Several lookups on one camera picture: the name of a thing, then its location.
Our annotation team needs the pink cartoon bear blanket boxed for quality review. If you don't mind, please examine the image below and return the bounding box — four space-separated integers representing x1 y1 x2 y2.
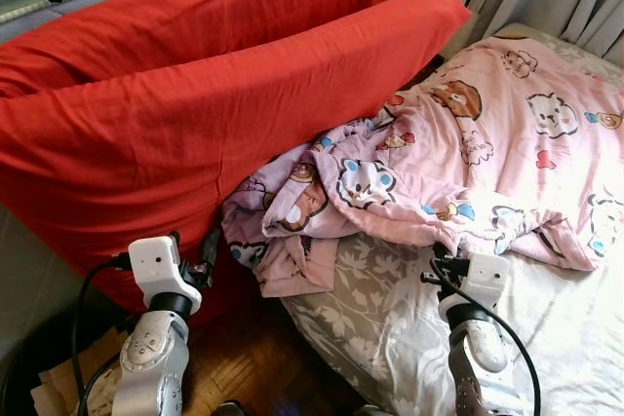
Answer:
221 35 624 299

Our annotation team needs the bed with beige floral sheet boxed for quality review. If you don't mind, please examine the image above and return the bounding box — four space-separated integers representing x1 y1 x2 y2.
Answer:
281 23 624 416

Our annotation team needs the large red cushion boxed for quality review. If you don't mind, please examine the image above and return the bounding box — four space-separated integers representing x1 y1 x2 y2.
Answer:
0 0 405 101
0 0 475 318

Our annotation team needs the grey left robot leg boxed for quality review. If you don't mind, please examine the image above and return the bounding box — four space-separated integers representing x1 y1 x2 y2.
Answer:
209 398 247 416

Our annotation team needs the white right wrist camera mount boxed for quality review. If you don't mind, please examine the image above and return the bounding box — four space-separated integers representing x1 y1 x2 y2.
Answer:
438 252 512 321

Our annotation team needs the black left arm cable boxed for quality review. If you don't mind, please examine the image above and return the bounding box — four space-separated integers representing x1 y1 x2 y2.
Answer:
72 254 134 416

